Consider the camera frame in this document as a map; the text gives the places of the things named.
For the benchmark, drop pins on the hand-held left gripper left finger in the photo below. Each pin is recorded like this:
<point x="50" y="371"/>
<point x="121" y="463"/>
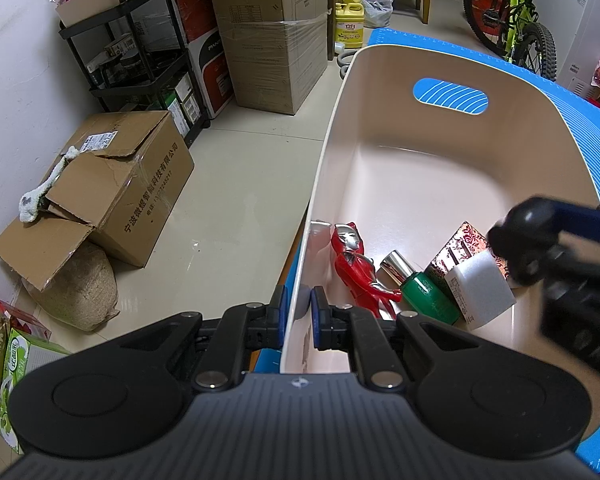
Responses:
<point x="282" y="312"/>

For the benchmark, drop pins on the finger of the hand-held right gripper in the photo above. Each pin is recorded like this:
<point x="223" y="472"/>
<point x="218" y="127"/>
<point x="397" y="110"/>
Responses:
<point x="522" y="250"/>
<point x="587" y="225"/>

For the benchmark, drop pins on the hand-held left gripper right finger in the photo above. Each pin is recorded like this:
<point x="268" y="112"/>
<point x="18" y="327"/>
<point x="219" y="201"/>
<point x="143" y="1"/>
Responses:
<point x="319" y="319"/>

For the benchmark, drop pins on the white rectangular box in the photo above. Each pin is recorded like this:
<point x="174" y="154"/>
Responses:
<point x="480" y="292"/>

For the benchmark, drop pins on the red and silver toy figure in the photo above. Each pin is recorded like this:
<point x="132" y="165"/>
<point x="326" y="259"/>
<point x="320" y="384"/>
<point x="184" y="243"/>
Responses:
<point x="355" y="270"/>

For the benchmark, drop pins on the green bottle with silver cap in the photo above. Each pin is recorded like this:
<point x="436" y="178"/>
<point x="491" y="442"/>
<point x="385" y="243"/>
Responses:
<point x="427" y="295"/>

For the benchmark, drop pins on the beige plastic storage bin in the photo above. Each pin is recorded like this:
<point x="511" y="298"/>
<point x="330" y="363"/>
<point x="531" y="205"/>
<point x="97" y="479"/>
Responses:
<point x="430" y="170"/>

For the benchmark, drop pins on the red patterned box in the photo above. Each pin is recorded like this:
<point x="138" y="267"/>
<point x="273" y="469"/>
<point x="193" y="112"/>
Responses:
<point x="460" y="245"/>

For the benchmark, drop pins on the blue ribbed mat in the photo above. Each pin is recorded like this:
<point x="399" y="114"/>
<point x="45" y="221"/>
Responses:
<point x="595" y="125"/>

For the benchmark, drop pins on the torn cardboard box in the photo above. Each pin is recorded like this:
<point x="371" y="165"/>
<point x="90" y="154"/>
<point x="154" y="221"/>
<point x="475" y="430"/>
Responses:
<point x="125" y="190"/>

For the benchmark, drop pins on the burlap sack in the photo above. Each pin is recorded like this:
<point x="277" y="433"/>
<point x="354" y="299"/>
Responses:
<point x="80" y="290"/>

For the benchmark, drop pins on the white chest freezer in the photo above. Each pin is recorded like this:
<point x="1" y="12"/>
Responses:
<point x="587" y="20"/>

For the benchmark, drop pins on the green and black bicycle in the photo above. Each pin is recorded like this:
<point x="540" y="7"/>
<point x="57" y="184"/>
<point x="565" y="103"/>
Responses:
<point x="520" y="20"/>

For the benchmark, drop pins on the green and white small boxes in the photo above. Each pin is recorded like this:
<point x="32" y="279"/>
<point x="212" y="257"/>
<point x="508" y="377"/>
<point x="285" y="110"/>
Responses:
<point x="185" y="102"/>

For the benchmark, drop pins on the plastic-wrapped cardboard box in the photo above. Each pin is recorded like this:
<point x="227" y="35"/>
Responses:
<point x="275" y="65"/>

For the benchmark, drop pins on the red and white appliance box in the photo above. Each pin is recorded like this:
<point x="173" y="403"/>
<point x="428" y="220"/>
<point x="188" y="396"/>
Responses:
<point x="212" y="70"/>

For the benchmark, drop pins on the grey curved metal object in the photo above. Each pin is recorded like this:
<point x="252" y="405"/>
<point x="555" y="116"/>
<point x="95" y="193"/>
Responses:
<point x="342" y="60"/>

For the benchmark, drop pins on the small red carton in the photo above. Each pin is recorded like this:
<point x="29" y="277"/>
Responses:
<point x="17" y="312"/>

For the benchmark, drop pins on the green printed carton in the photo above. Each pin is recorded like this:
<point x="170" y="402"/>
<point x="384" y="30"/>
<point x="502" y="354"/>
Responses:
<point x="22" y="370"/>

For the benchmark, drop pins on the white fuzzy bone toy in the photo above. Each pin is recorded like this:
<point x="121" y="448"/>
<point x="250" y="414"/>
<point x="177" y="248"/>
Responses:
<point x="45" y="190"/>

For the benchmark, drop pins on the white plastic bag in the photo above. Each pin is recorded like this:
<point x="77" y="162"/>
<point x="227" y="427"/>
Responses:
<point x="377" y="5"/>

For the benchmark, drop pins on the yellow plastic jug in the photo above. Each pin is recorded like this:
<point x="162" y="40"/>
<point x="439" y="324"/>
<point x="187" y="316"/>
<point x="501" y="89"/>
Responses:
<point x="349" y="22"/>

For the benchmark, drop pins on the black shelf cart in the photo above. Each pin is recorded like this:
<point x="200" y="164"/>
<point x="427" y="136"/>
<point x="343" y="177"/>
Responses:
<point x="130" y="60"/>

